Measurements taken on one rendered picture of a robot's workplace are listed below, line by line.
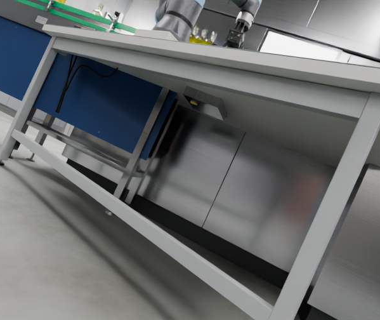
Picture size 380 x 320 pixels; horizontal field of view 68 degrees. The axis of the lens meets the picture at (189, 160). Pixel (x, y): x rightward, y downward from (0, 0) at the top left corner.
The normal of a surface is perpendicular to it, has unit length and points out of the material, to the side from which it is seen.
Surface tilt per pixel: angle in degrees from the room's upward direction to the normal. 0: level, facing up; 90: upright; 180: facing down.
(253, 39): 90
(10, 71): 90
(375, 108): 90
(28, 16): 90
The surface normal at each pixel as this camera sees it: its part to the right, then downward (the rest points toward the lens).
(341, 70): -0.51, -0.25
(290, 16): -0.23, -0.11
